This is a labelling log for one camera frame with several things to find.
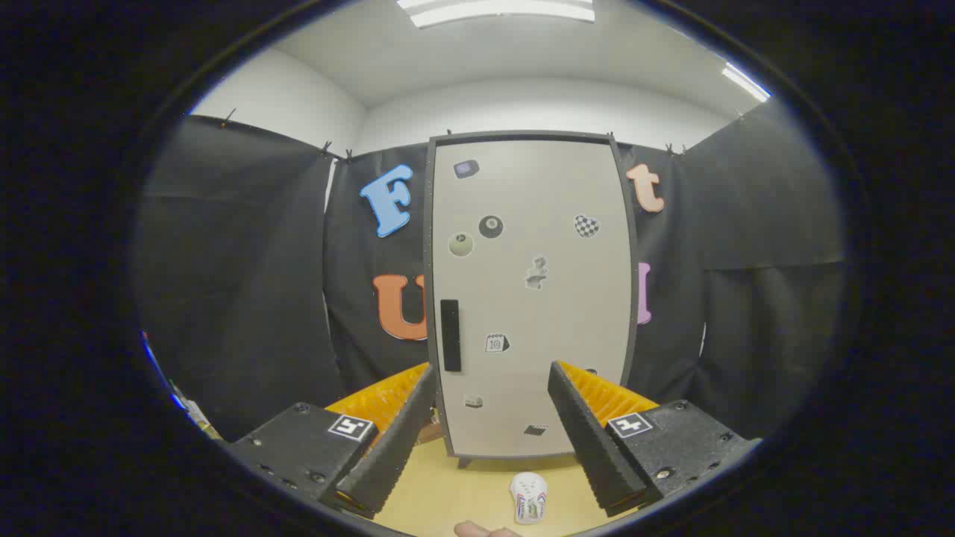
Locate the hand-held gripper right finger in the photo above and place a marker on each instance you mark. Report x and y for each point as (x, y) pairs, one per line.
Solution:
(589, 447)

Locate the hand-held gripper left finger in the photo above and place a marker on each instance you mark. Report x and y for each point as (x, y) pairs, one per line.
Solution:
(395, 447)

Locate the white shoe with eyelets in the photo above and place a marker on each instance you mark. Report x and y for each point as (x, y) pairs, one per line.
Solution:
(528, 492)

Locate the light grey shoe cabinet door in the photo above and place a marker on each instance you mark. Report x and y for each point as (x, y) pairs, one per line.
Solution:
(537, 335)

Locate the grey shoe cabinet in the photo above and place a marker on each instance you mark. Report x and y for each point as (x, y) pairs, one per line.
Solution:
(430, 298)

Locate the brown cover book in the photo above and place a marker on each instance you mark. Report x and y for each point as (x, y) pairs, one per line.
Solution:
(433, 431)

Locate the black backdrop cloth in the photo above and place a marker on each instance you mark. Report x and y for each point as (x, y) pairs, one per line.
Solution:
(246, 298)

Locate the small ceiling light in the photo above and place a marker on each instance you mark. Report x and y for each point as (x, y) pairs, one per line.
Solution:
(746, 82)

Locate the long ceiling light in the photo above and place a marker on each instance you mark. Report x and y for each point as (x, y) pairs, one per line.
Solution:
(500, 11)

